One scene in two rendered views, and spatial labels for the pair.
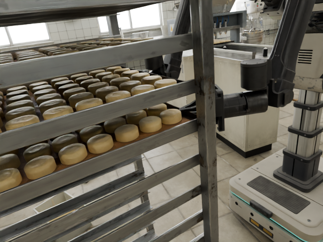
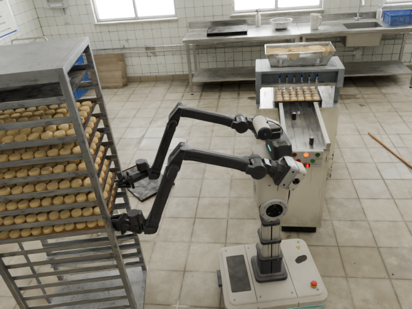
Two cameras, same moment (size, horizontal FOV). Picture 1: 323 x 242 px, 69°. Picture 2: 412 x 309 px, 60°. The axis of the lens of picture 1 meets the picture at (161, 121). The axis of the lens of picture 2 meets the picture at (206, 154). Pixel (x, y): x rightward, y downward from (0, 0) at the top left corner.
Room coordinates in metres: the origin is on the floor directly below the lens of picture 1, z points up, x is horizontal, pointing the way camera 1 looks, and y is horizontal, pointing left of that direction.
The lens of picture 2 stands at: (-0.48, -1.18, 2.21)
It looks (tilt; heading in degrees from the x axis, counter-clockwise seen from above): 32 degrees down; 27
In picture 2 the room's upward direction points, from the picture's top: 5 degrees counter-clockwise
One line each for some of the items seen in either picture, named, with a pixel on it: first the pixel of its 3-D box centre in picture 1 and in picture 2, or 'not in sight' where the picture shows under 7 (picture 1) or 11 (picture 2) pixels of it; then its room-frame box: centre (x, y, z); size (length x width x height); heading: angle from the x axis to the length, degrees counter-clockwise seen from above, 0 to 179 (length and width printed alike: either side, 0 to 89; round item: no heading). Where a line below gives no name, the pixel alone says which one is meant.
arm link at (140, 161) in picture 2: (159, 66); (146, 168); (0.95, -0.02, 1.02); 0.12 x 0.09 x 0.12; 119
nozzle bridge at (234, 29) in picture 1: (206, 32); (296, 82); (2.55, -0.57, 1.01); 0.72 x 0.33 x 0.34; 107
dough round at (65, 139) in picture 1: (65, 143); not in sight; (0.45, 0.21, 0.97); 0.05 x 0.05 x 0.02
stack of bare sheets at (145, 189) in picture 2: not in sight; (143, 179); (1.96, 0.87, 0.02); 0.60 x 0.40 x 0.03; 64
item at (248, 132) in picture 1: (236, 97); (298, 167); (2.07, -0.72, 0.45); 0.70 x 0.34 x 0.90; 17
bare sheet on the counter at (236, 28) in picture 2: not in sight; (227, 28); (4.69, 0.94, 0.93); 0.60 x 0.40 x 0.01; 109
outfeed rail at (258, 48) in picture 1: (213, 43); (311, 91); (2.70, -0.68, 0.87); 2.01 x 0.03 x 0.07; 17
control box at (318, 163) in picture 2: not in sight; (305, 158); (1.72, -0.83, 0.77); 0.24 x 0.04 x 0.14; 107
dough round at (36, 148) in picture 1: (38, 152); not in sight; (0.42, 0.25, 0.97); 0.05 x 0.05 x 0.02
